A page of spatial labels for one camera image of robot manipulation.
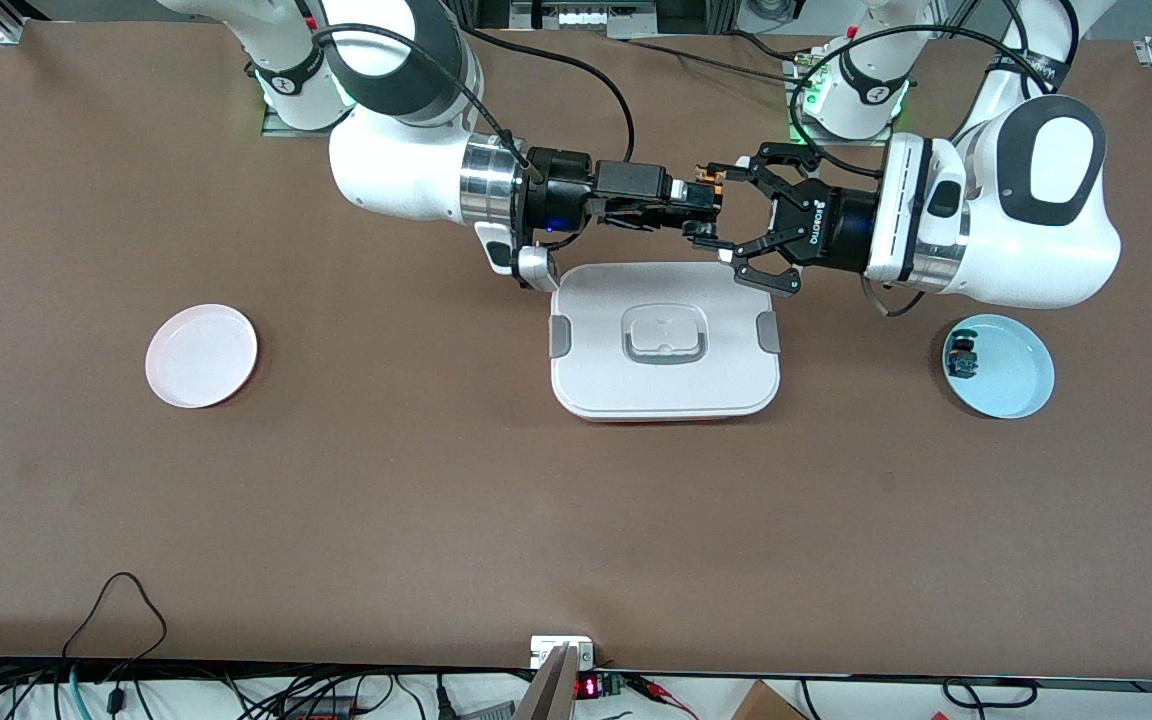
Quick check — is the pink storage box white lid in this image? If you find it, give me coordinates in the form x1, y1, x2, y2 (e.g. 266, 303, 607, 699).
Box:
549, 262, 782, 423

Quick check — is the white power strip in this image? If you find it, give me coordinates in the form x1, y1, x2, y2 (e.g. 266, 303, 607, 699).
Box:
511, 0, 659, 39

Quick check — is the light blue round plate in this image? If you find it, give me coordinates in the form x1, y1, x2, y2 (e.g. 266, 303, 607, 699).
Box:
942, 314, 1056, 420

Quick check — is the pink round plate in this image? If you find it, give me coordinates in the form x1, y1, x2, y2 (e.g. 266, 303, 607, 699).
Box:
145, 304, 259, 409

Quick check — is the small white outlet box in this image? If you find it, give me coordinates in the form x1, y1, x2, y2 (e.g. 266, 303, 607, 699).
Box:
530, 636, 595, 669

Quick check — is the red clip lead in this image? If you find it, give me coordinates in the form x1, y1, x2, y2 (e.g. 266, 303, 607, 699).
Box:
631, 674, 699, 719

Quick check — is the brown cardboard box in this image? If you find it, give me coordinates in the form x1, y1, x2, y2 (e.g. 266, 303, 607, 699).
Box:
731, 680, 809, 720

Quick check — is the black power adapter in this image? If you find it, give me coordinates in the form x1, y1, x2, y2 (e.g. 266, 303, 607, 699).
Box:
281, 695, 357, 720

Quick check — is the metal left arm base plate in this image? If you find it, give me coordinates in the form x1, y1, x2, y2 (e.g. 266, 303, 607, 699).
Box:
786, 55, 895, 148

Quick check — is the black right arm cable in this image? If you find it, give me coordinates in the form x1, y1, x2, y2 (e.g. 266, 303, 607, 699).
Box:
311, 22, 542, 181
456, 25, 637, 166

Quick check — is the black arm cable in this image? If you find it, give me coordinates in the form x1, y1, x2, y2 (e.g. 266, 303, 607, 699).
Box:
456, 25, 637, 166
788, 0, 1079, 181
311, 22, 542, 181

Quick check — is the black cable on table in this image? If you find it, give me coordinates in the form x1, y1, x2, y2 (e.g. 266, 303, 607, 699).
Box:
621, 35, 822, 81

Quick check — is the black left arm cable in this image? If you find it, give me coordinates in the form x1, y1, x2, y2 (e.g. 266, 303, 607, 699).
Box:
788, 0, 1079, 181

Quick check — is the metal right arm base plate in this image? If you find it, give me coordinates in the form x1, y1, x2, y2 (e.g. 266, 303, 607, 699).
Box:
261, 45, 375, 138

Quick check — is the black coiled cable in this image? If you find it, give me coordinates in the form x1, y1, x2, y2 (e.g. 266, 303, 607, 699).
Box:
941, 678, 1039, 709

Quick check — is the grey camera mount beam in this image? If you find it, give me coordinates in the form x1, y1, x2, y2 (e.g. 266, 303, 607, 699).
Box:
514, 645, 579, 720

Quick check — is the thin black looped cable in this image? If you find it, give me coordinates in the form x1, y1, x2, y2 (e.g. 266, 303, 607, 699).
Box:
61, 571, 169, 666

